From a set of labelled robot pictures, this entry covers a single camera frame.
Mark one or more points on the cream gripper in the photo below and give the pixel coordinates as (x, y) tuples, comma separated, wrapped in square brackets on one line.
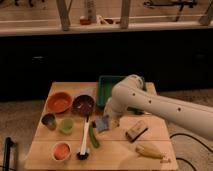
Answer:
[(113, 117)]

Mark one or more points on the blue sponge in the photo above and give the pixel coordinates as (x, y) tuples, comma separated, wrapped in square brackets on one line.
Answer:
[(101, 123)]

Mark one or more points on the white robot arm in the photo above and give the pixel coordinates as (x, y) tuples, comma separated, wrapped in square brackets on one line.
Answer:
[(129, 93)]

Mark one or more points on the dark red bowl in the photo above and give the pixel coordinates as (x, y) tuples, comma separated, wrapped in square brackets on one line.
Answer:
[(83, 105)]

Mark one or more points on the white bowl orange contents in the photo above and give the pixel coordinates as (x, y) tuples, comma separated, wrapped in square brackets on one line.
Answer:
[(61, 152)]

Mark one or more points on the small red bowl on shelf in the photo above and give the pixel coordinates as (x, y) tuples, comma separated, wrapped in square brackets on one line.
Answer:
[(84, 21)]

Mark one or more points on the brown grape bunch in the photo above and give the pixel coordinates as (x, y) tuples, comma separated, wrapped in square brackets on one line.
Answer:
[(93, 123)]

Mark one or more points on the green cucumber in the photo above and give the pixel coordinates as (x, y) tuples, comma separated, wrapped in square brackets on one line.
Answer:
[(93, 139)]

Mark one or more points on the green plastic tray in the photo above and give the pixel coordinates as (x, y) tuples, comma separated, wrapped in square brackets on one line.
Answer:
[(105, 85)]

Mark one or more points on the wooden table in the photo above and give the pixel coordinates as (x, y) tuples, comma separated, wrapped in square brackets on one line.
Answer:
[(115, 153)]

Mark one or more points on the green cup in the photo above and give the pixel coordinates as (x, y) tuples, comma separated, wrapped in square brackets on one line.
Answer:
[(66, 126)]

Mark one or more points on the yellow corn cob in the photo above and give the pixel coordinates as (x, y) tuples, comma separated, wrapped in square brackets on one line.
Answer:
[(149, 152)]

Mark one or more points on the metal cup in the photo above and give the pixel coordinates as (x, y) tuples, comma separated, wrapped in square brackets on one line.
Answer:
[(49, 121)]

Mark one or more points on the black stand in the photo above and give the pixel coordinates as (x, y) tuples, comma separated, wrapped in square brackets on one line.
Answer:
[(6, 159)]

